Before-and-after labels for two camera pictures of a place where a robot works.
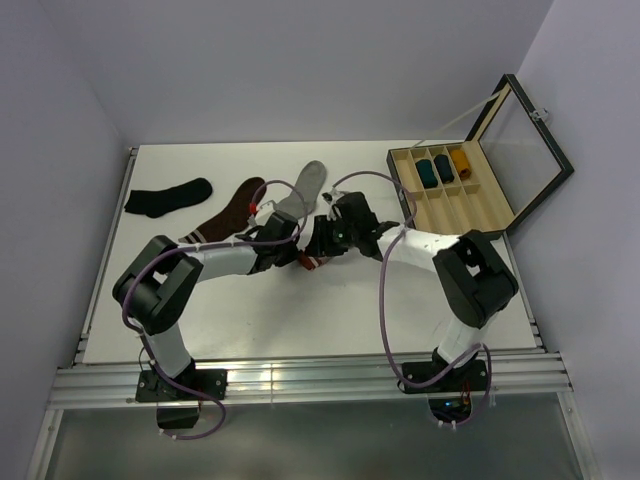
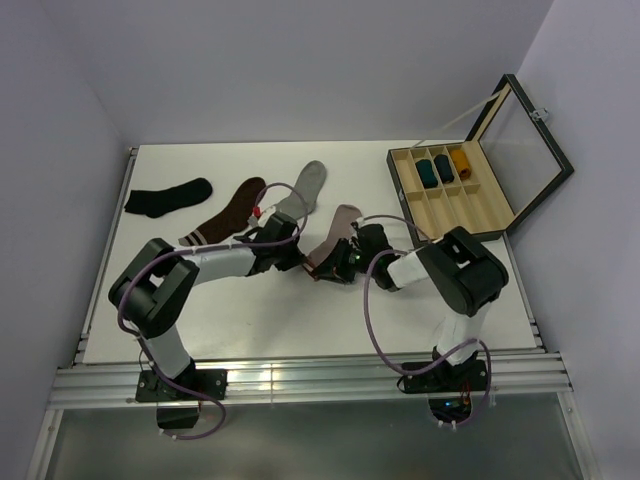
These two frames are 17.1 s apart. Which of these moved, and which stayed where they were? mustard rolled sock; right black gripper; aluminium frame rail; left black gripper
Moved: right black gripper
Stayed: mustard rolled sock; aluminium frame rail; left black gripper
